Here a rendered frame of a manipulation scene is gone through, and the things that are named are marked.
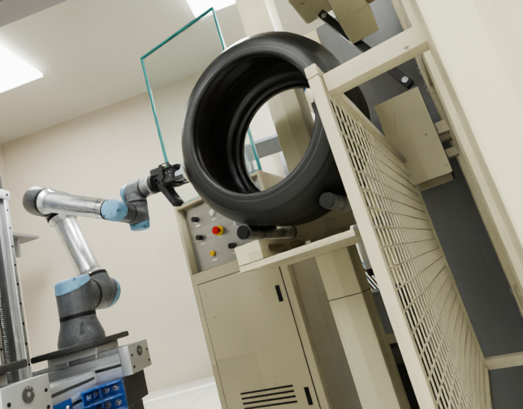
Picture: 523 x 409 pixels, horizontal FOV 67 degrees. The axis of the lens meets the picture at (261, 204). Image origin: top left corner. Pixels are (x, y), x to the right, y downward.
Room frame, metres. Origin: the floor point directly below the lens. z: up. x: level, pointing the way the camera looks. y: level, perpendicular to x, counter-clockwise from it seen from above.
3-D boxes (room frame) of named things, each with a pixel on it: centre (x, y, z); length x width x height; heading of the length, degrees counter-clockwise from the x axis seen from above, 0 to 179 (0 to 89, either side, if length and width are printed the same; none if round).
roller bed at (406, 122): (1.30, -0.56, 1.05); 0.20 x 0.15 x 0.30; 154
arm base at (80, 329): (1.37, 0.72, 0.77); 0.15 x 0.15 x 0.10
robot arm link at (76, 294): (1.38, 0.72, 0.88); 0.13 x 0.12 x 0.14; 169
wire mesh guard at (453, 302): (0.92, -0.32, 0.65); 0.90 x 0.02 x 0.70; 154
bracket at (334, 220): (1.43, -0.21, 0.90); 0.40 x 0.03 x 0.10; 64
